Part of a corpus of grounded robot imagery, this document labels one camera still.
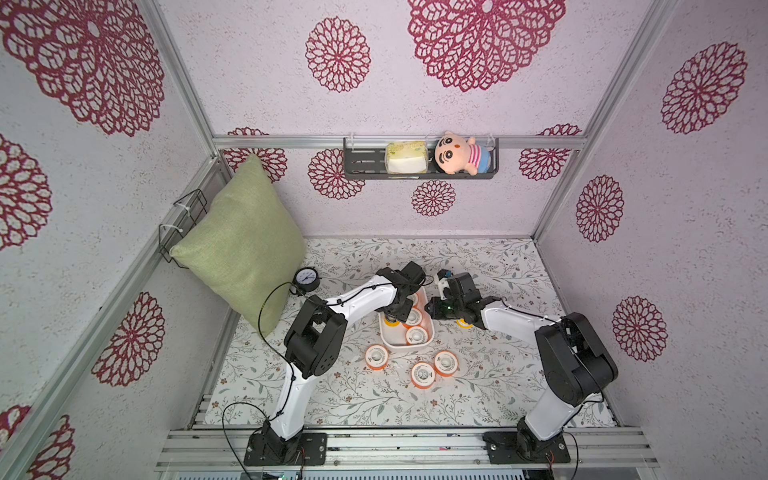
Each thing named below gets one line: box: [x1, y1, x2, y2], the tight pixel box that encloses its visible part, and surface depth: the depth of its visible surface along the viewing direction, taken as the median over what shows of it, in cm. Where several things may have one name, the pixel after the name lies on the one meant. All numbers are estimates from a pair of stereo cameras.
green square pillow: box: [170, 154, 306, 339], surface depth 81 cm
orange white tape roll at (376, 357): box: [365, 344, 389, 371], surface depth 89 cm
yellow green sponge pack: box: [385, 141, 429, 174], surface depth 92 cm
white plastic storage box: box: [378, 287, 435, 351], surface depth 94 cm
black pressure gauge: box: [292, 266, 322, 296], surface depth 108 cm
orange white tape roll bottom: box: [411, 361, 436, 389], surface depth 86 cm
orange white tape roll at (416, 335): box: [405, 326, 428, 345], surface depth 94 cm
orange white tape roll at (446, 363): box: [434, 350, 459, 377], surface depth 87 cm
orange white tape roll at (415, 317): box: [405, 306, 423, 327], surface depth 97 cm
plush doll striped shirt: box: [434, 131, 491, 176], surface depth 88 cm
